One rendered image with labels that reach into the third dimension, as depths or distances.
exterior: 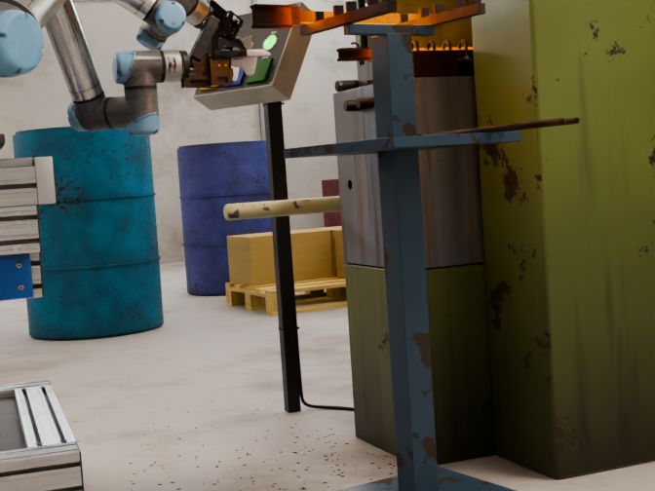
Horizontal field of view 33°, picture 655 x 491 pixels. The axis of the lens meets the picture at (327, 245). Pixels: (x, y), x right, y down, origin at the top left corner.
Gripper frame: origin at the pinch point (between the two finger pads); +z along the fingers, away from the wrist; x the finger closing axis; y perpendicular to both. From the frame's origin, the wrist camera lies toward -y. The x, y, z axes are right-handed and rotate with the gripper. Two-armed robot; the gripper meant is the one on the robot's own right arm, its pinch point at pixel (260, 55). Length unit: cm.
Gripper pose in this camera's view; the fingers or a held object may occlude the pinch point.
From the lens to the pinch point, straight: 267.4
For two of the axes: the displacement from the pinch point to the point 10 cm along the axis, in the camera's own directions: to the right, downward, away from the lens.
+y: 0.7, 10.0, 0.7
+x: 3.8, 0.4, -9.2
